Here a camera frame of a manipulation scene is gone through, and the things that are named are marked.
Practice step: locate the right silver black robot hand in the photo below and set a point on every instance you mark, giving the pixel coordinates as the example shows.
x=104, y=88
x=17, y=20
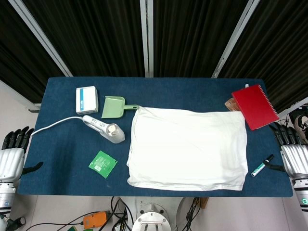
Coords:
x=296, y=161

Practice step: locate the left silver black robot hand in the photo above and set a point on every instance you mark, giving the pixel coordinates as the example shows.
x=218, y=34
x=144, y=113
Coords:
x=10, y=163

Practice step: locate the white handheld garment steamer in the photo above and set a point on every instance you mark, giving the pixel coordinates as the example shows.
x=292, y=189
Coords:
x=113, y=134

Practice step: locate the silver robot base column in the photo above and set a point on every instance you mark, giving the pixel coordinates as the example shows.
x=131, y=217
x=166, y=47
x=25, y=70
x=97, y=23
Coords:
x=151, y=216

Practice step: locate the green black marker pen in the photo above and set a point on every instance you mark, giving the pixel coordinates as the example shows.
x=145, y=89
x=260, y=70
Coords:
x=261, y=166

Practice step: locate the white black sneaker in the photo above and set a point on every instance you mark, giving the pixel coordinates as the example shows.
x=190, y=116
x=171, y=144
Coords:
x=302, y=126

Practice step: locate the black cylindrical object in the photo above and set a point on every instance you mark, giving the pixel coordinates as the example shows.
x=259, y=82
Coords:
x=21, y=220

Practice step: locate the red spiral notebook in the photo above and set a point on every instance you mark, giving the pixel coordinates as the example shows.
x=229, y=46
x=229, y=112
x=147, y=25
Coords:
x=256, y=107

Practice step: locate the brown snack packet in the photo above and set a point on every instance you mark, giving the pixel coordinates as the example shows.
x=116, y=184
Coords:
x=230, y=104

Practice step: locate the green foil packet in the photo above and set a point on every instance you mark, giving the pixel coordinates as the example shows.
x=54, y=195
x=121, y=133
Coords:
x=102, y=164

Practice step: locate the white box with blue stripe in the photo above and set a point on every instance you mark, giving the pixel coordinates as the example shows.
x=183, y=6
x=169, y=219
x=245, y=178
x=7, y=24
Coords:
x=87, y=99

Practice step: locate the orange handheld device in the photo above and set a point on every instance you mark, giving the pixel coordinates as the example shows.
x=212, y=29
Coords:
x=95, y=219

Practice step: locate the white folded t-shirt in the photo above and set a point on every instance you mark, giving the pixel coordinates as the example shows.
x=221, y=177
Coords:
x=187, y=149

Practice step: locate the green plastic dustpan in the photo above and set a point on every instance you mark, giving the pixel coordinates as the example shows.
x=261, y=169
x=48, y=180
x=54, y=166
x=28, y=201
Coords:
x=113, y=108

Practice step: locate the blue felt table cover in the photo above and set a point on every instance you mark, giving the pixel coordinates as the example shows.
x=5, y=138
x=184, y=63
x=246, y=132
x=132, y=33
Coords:
x=168, y=92

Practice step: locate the black pleated curtain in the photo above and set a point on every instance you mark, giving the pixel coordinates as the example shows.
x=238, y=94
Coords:
x=101, y=36

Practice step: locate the grey aluminium frame post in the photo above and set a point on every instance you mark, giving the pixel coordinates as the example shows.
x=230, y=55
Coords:
x=147, y=36
x=41, y=36
x=234, y=38

